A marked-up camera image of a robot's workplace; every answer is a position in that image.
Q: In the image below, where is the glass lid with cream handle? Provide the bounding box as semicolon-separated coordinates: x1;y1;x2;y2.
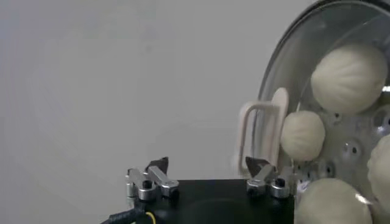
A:
233;0;390;224

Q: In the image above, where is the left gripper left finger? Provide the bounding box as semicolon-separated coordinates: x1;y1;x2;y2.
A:
125;156;180;202

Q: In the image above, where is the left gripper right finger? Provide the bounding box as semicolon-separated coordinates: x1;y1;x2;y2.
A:
245;156;291;200

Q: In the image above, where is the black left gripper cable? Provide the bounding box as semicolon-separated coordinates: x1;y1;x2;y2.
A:
100;206;156;224

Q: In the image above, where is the white steamed baozi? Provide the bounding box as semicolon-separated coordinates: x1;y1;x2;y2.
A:
294;178;373;224
367;135;390;214
280;110;326;162
310;42;388;116

